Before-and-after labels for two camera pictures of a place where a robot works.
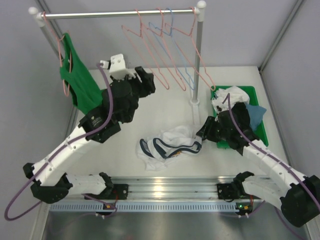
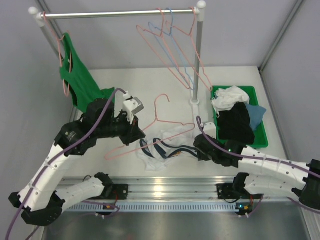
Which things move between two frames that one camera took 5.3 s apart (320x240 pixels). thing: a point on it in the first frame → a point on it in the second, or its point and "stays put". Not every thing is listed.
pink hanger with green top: x=60 y=45 stays put
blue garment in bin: x=256 y=114 stays put
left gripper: x=141 y=81 → x=133 y=130
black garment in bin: x=241 y=115 stays put
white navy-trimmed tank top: x=171 y=142 stays put
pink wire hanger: x=139 y=43 → x=148 y=125
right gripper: x=206 y=131 → x=202 y=156
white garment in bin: x=220 y=100 stays put
